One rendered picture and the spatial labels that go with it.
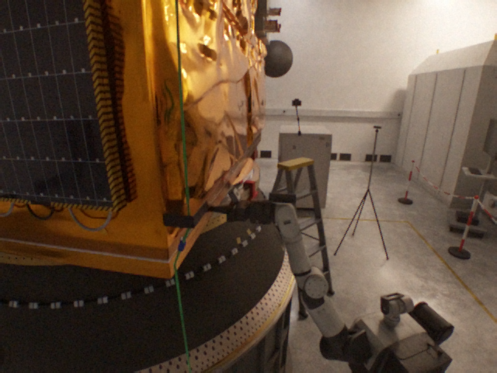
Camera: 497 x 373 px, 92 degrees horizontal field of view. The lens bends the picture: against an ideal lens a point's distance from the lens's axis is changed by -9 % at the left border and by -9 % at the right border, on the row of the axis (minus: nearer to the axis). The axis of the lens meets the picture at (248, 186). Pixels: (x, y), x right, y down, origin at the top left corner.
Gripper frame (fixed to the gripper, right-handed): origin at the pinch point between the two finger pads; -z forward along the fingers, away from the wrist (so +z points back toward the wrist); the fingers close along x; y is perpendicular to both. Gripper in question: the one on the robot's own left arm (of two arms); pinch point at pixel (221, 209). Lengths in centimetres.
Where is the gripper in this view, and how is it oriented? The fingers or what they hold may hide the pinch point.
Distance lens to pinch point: 96.0
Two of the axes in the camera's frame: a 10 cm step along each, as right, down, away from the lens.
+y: 0.0, -9.4, -3.3
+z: 9.9, 0.5, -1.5
